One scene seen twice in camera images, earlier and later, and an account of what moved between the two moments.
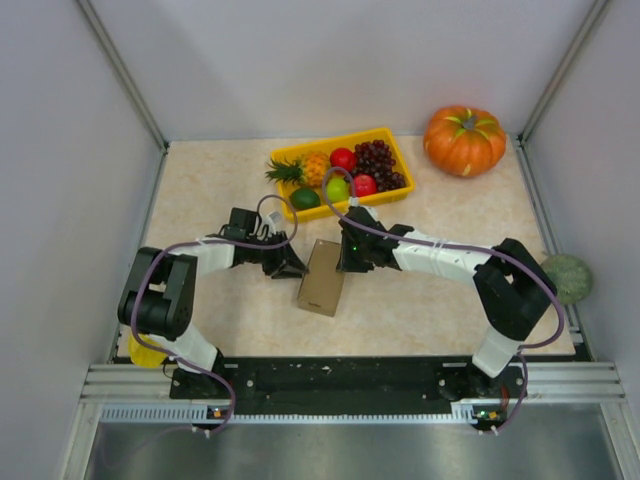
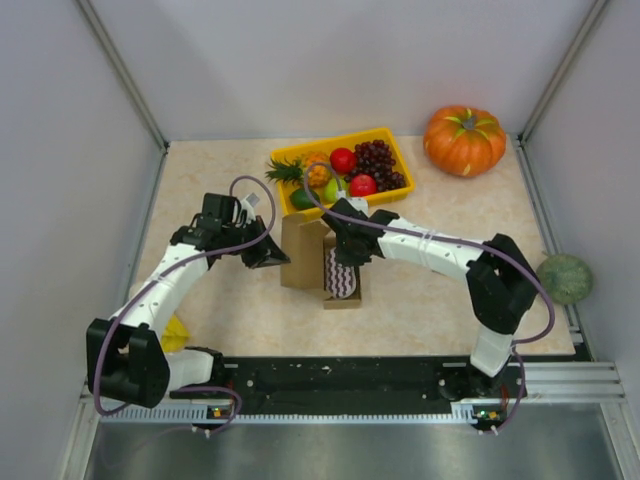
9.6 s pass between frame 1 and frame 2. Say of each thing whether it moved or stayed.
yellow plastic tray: stayed
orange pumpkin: stayed
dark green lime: stayed
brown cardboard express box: moved
